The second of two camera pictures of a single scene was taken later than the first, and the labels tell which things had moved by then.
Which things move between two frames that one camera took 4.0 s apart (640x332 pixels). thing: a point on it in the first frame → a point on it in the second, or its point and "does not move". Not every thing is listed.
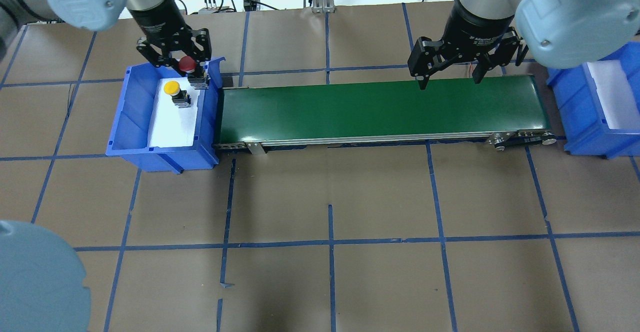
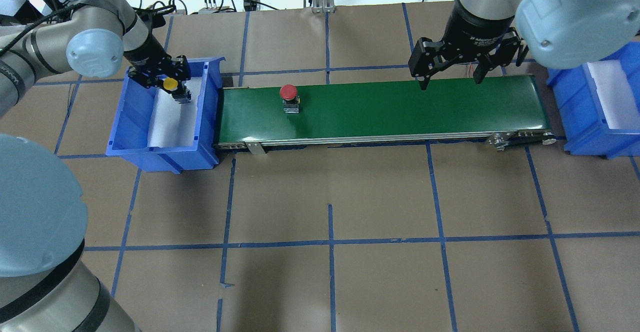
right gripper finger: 426,57 does not move
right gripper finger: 502,54 does not move
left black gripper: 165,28 → 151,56
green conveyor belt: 500,112 does not move
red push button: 197,76 → 291,100
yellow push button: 181,98 does not move
